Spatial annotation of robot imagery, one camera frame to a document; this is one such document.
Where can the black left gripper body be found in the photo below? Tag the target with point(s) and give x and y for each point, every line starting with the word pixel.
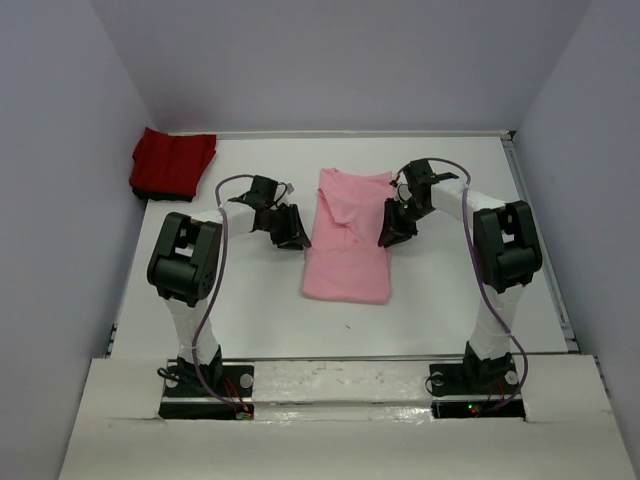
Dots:
pixel 271 225

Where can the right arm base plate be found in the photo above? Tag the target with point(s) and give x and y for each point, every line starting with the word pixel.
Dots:
pixel 456 397

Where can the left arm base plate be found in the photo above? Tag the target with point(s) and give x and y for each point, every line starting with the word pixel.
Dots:
pixel 184 398

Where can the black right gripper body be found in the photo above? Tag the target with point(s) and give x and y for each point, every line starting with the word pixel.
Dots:
pixel 412 207

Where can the red folded t shirt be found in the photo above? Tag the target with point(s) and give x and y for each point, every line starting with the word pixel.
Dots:
pixel 169 167

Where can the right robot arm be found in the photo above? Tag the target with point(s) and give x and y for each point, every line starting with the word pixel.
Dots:
pixel 505 252

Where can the pink t shirt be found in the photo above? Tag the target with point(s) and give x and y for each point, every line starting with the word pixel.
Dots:
pixel 345 262

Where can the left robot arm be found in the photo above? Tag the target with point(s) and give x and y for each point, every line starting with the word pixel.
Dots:
pixel 188 263

